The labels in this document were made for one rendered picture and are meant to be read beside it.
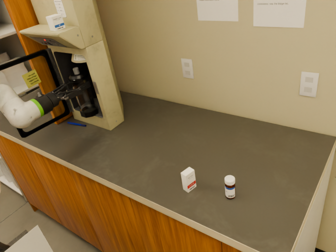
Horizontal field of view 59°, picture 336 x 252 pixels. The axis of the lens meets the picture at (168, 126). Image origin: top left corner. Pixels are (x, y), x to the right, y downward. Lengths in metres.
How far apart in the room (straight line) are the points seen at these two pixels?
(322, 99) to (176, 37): 0.78
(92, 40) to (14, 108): 0.47
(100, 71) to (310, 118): 1.03
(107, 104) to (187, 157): 0.53
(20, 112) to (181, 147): 0.74
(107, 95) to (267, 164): 0.86
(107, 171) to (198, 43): 0.79
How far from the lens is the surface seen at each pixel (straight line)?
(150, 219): 1.36
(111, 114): 1.64
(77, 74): 1.61
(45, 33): 1.48
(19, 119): 1.44
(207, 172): 1.26
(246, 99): 1.58
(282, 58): 1.43
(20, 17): 1.73
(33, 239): 0.95
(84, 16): 1.47
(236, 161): 1.31
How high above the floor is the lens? 1.79
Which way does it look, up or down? 32 degrees down
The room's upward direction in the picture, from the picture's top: 10 degrees counter-clockwise
